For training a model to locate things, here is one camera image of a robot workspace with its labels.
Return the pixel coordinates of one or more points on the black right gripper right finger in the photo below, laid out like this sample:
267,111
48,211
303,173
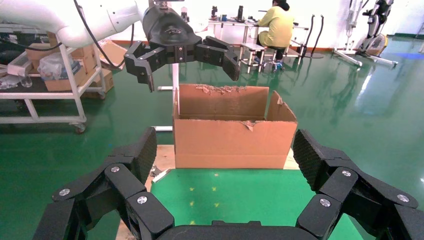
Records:
357,192

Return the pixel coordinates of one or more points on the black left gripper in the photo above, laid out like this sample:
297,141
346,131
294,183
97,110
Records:
172,36

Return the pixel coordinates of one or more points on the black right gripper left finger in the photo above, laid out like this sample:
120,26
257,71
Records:
126,185

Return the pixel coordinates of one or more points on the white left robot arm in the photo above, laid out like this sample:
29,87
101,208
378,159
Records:
82,16

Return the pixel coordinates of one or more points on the brown cardboard storage box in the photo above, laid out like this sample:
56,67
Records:
39,53
84,58
63,85
106,81

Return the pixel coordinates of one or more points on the large open cardboard carton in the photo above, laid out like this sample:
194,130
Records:
232,145

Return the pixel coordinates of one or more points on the white flat box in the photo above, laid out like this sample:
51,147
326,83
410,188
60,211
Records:
18,66

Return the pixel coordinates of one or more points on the white tube table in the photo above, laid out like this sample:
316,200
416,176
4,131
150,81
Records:
232,22

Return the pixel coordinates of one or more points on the small white stool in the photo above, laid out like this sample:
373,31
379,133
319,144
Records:
251,46

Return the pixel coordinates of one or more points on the black bottle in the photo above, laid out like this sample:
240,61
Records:
240,13

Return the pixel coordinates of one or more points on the black swivel stool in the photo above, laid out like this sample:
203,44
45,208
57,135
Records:
275,48

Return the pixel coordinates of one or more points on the person in yellow shirt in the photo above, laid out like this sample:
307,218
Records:
276,26

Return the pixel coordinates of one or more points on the white wheeled cart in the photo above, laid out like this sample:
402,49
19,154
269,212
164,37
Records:
76,96

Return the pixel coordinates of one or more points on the green cloth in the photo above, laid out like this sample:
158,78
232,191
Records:
238,195

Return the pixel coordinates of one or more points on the clear plastic bag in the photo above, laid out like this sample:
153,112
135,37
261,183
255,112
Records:
54,66

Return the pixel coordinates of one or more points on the black floor stand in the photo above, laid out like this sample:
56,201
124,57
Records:
311,56

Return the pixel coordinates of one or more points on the white floor stand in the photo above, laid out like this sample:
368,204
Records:
344,56

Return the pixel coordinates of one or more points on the exercise machine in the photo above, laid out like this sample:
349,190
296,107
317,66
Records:
376,43

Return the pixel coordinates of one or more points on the white tube leg frame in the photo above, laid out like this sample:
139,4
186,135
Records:
175,76

